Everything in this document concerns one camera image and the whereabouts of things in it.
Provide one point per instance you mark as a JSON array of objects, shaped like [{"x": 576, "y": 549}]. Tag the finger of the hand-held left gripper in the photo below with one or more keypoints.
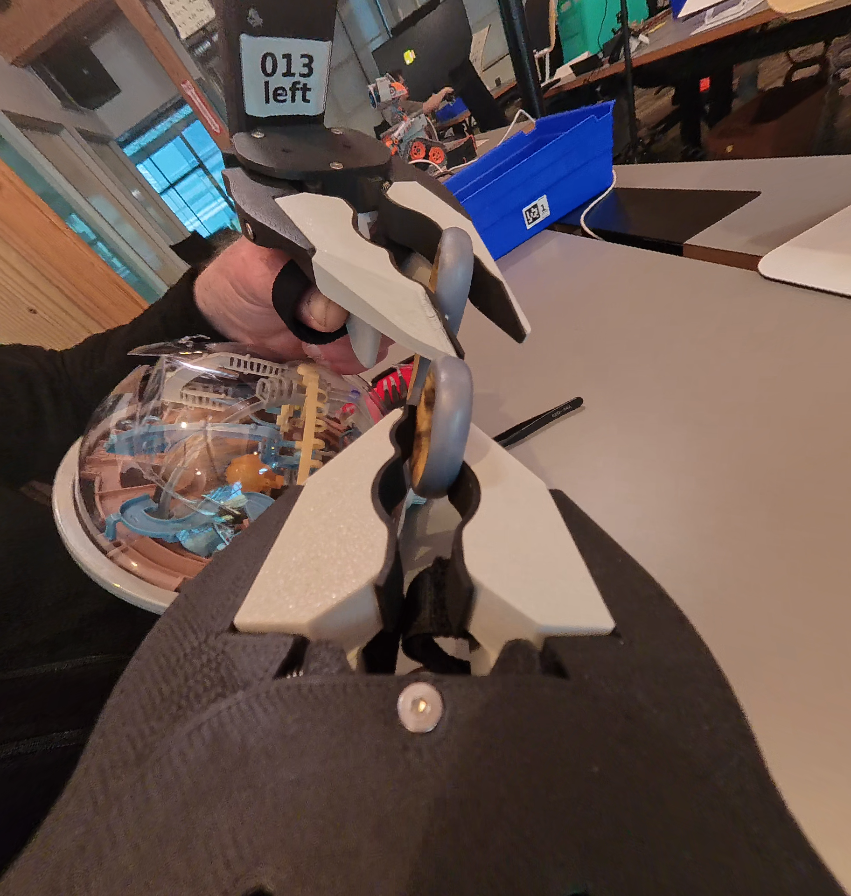
[
  {"x": 492, "y": 280},
  {"x": 369, "y": 287}
]

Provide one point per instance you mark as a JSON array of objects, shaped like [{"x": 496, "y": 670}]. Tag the clear maze ball toy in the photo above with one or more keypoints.
[{"x": 208, "y": 455}]

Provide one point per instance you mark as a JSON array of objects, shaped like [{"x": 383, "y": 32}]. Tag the blue plastic bin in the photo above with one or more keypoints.
[{"x": 530, "y": 175}]

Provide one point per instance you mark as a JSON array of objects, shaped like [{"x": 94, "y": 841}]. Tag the black monitor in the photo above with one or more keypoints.
[{"x": 432, "y": 49}]

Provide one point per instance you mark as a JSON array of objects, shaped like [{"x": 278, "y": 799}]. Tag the black metal pole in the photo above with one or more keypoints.
[{"x": 523, "y": 56}]

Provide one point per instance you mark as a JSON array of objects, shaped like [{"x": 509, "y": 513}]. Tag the green box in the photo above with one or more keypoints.
[{"x": 593, "y": 24}]

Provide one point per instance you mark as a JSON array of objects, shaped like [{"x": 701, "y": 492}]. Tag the black tweezers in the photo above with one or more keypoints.
[{"x": 537, "y": 423}]

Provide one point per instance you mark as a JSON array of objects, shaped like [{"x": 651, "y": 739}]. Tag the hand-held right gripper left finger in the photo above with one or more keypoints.
[{"x": 313, "y": 553}]

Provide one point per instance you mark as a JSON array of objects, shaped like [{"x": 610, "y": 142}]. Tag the small toy robot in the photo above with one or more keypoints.
[{"x": 411, "y": 136}]

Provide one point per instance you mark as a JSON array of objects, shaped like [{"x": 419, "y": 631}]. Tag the person's left hand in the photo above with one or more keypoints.
[{"x": 240, "y": 294}]

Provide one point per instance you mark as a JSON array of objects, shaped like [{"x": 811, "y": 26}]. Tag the black flat mat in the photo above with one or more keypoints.
[{"x": 663, "y": 213}]

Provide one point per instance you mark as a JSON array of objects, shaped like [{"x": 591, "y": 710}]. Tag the person's dark clothing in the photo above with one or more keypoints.
[{"x": 40, "y": 665}]

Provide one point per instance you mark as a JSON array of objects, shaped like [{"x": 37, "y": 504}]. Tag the white round toy stand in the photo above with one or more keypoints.
[{"x": 82, "y": 553}]

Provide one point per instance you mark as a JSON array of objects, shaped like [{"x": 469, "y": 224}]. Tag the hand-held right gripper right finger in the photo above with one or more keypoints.
[{"x": 530, "y": 560}]

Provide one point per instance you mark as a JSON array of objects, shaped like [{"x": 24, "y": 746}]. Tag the red toothed clip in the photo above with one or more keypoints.
[{"x": 392, "y": 388}]

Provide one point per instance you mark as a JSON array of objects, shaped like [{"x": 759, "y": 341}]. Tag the white flat device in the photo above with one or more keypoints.
[{"x": 824, "y": 259}]

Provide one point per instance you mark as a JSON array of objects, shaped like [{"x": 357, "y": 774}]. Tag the long wooden desk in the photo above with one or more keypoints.
[{"x": 712, "y": 35}]

